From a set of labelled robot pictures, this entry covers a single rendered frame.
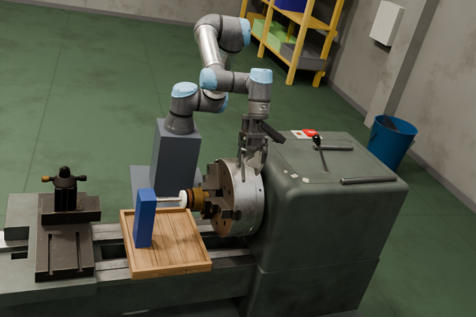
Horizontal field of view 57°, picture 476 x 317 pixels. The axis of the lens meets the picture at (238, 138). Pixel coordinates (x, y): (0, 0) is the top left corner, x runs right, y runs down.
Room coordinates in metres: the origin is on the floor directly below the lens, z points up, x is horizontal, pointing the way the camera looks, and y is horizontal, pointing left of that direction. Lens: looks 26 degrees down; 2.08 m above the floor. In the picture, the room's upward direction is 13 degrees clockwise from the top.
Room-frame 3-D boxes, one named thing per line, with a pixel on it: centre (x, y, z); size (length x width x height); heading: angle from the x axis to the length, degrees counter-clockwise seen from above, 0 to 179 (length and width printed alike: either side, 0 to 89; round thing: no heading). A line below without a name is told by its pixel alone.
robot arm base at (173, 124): (1.97, 0.30, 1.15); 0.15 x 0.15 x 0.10
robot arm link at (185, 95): (1.97, 0.29, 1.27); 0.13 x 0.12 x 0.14; 109
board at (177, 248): (1.39, 0.20, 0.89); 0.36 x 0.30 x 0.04; 26
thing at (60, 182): (1.29, 0.57, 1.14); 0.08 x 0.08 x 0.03
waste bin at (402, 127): (4.33, -1.55, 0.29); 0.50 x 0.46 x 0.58; 20
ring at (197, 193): (1.43, 0.11, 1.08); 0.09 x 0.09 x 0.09; 26
